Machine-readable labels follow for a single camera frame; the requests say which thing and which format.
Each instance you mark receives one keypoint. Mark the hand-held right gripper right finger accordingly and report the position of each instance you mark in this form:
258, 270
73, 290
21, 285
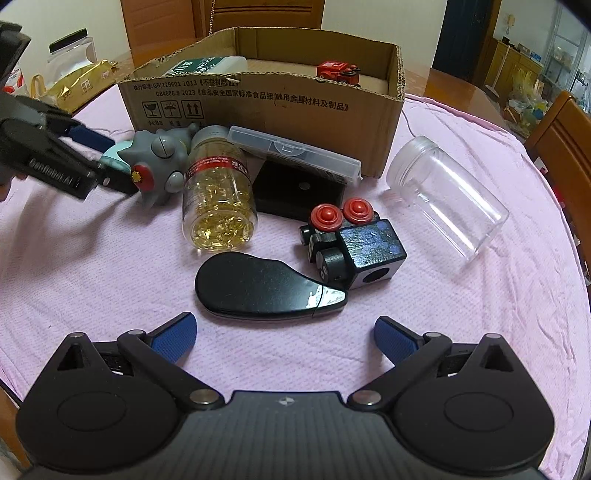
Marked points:
392, 339

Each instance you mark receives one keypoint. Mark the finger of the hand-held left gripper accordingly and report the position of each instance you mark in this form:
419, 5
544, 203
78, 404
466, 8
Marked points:
90, 136
117, 181

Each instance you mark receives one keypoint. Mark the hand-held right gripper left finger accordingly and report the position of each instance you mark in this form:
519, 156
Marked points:
178, 334

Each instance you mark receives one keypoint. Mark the grey spiky toy figure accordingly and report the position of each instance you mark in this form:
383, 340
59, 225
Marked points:
161, 157

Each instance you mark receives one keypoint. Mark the black toy train red caps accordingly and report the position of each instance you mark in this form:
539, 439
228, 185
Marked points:
364, 249

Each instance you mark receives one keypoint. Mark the clear bottle of gold capsules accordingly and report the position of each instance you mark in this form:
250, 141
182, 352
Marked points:
217, 194

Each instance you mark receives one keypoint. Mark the clear plastic jar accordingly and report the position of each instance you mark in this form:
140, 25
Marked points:
443, 198

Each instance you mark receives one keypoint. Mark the brown cardboard box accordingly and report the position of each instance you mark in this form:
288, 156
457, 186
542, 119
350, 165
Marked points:
258, 101

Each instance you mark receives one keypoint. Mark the black rectangular device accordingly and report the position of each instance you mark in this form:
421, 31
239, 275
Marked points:
295, 191

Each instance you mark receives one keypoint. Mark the clear plastic case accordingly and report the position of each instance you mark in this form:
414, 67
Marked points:
295, 150

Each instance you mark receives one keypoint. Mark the gold snack packet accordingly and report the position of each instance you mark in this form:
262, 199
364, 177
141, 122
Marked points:
78, 85

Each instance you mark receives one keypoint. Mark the pink cloth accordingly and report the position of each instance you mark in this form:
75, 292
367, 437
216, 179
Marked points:
92, 258

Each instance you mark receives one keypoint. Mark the red white package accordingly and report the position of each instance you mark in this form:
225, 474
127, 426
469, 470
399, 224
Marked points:
11, 81

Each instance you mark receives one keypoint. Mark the clear jar with black lid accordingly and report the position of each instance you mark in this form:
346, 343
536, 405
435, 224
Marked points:
69, 50

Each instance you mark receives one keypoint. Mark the black oval case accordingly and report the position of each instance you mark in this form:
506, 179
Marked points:
258, 286

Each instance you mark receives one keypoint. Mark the brown wooden door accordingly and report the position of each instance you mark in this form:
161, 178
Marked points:
157, 27

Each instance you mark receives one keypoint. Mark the white plastic bottle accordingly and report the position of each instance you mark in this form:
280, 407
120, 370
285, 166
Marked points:
207, 64

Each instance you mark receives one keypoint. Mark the yellow plastic bags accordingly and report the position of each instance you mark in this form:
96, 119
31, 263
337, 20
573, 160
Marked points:
531, 101

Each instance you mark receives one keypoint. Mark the wooden cabinet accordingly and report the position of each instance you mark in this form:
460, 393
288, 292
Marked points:
512, 60

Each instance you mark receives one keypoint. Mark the dark door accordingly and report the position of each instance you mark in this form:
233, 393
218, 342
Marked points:
461, 32

